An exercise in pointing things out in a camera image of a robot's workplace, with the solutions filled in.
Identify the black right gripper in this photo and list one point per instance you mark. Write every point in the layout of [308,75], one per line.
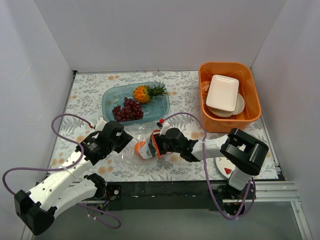
[160,144]

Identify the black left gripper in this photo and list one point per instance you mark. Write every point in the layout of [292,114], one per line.
[123,139]

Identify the clear zip top bag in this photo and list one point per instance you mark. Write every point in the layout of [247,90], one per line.
[147,153]

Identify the fake orange fruit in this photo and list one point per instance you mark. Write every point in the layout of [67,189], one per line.
[138,146]

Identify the purple fake grape bunch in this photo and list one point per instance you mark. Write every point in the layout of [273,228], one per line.
[132,110]
[122,114]

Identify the fake pineapple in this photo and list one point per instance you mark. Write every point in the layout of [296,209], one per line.
[144,94]

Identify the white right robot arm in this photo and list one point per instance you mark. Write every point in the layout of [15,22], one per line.
[244,151]

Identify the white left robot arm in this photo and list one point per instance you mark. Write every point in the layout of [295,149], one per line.
[39,206]

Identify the teal transparent plastic tray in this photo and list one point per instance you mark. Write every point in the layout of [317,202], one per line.
[156,109]

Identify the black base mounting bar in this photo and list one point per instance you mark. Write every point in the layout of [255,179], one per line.
[156,195]

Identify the watermelon pattern round plate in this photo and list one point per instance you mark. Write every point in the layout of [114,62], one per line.
[224,166]

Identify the white rectangular plate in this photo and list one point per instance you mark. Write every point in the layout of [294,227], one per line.
[222,93]

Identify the orange plastic basket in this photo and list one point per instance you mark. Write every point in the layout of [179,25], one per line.
[247,88]

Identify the cream round plate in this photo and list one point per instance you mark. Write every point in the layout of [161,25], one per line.
[239,108]

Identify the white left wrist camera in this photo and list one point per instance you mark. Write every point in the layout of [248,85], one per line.
[100,124]

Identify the aluminium frame rail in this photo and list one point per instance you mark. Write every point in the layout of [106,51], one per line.
[278,213]

